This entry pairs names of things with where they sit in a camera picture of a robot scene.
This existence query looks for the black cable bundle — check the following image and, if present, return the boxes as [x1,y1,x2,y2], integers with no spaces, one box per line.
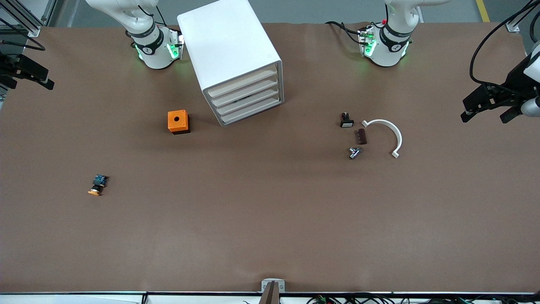
[308,294,540,304]

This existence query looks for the orange box with black base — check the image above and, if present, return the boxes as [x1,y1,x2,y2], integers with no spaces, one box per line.
[167,110,191,135]

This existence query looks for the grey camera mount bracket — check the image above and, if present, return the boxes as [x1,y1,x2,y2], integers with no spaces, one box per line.
[261,278,286,304]

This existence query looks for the black base cable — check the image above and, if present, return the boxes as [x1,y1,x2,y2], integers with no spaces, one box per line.
[325,21,366,45]

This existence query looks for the empty white cabinet drawer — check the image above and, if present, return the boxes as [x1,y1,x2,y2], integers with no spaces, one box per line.
[219,96,282,124]
[206,68,280,98]

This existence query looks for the orange-capped blue push button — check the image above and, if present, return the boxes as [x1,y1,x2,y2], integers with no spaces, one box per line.
[87,174,110,197]

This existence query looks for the black looped cable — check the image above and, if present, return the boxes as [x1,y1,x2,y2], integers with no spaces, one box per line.
[0,38,46,52]

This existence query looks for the white curved plastic bracket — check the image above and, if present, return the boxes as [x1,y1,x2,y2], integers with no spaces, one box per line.
[362,119,403,159]

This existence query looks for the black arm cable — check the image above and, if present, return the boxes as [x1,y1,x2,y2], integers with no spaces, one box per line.
[469,0,540,89]

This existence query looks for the white four-drawer cabinet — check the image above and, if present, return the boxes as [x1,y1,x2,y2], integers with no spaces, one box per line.
[177,0,284,127]

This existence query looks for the aluminium frame profile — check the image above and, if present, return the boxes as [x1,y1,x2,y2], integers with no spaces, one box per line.
[0,0,57,38]

